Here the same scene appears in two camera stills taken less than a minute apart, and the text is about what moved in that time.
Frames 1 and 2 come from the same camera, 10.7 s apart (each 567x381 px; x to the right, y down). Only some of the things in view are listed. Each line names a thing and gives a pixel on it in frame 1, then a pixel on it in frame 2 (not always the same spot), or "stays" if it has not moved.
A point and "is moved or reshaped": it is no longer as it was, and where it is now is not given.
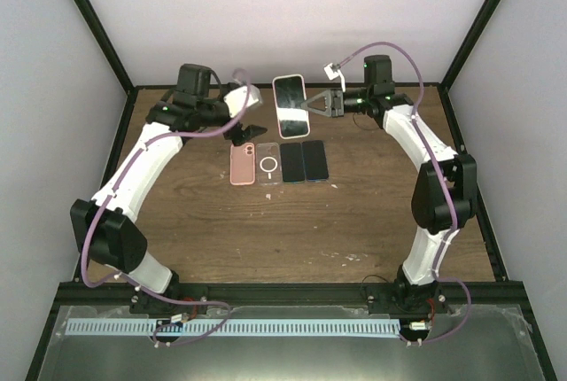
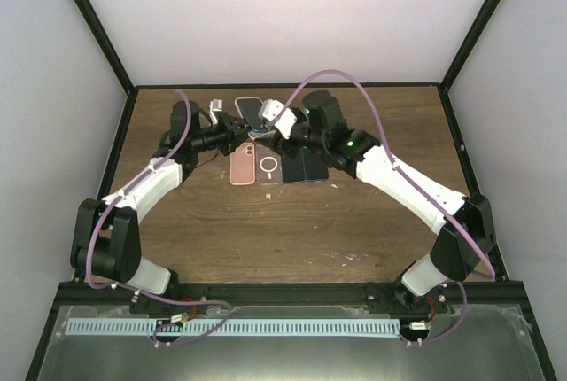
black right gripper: x=337 y=95 to x=283 y=148
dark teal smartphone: x=292 y=167 stays
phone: x=291 y=98 is moved or reshaped
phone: x=242 y=160 stays
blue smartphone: x=315 y=160 stays
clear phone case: x=269 y=164 stays
